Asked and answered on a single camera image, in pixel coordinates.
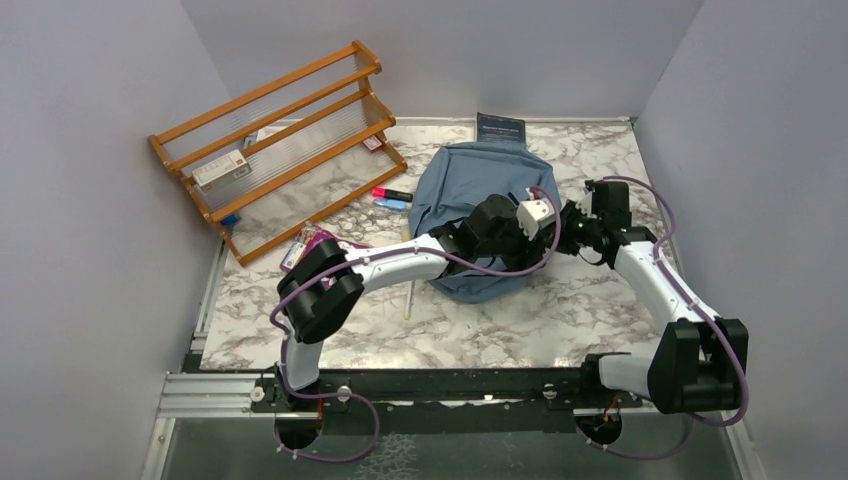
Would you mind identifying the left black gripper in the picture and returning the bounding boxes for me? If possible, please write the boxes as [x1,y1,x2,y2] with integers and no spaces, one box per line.
[475,213,547,277]

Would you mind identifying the blue backpack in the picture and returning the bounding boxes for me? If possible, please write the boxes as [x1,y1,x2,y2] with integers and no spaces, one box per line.
[408,142,562,303]

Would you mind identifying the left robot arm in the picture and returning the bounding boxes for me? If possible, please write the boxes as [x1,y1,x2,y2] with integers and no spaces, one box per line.
[270,187,561,411]

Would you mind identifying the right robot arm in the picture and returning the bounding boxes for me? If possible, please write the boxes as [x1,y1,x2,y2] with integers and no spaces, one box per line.
[557,176,750,424]

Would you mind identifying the yellow capped pen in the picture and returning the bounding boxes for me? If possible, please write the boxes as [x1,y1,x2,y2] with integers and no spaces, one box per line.
[403,281,415,320]

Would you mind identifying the dark blue book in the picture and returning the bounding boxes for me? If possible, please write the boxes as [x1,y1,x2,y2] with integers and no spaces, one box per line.
[475,112,527,147]

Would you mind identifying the blue highlighter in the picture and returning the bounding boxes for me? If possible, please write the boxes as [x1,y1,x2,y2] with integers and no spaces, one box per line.
[373,198,409,211]

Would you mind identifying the pink black highlighter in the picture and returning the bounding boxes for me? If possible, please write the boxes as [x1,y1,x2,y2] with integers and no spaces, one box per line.
[371,187,414,203]

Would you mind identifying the small red white box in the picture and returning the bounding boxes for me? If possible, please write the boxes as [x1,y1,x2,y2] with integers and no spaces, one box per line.
[362,135,385,152]

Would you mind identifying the purple stationery package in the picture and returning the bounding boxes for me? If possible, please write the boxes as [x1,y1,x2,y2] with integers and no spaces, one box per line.
[280,222,366,273]

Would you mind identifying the wooden shelf rack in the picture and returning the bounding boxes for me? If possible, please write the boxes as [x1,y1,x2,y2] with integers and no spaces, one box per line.
[149,41,407,265]

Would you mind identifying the white box on shelf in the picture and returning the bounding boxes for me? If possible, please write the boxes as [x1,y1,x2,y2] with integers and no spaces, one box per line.
[192,149,251,192]

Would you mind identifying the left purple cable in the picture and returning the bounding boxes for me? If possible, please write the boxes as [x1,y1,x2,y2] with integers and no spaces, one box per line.
[268,185,564,464]

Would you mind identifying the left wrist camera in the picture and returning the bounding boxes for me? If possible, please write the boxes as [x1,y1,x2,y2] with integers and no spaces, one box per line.
[516,188,558,240]

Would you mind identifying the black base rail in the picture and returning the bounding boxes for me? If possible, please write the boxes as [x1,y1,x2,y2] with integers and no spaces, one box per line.
[182,354,670,452]

